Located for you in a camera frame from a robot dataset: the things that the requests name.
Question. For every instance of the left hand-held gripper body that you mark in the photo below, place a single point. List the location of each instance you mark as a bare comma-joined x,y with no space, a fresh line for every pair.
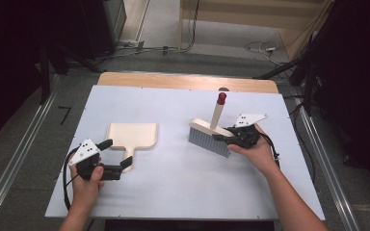
85,150

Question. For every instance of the black cabinet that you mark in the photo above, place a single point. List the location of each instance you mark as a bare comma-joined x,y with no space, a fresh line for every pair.
102,25

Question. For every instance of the white table board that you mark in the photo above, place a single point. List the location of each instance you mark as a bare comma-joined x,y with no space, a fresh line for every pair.
173,186

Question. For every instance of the wooden table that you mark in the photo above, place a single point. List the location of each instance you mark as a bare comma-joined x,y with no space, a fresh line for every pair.
173,82

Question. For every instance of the cream plastic dustpan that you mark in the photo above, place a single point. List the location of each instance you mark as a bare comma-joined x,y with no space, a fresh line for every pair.
131,134

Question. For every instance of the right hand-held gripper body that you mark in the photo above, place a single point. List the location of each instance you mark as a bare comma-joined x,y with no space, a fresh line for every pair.
245,136

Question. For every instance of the black metal stand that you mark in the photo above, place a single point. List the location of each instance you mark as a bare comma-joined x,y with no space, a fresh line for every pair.
308,73
46,73

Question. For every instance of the cream brush with grey bristles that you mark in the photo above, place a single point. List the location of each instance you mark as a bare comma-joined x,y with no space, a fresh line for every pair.
217,112

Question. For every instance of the aluminium floor rail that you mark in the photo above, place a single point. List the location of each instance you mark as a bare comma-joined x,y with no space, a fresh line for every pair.
16,160
327,166

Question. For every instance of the person's right hand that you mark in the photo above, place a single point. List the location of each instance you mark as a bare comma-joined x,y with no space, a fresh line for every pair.
260,154

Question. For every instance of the person's left hand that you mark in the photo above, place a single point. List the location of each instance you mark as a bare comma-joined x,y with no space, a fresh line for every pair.
85,191

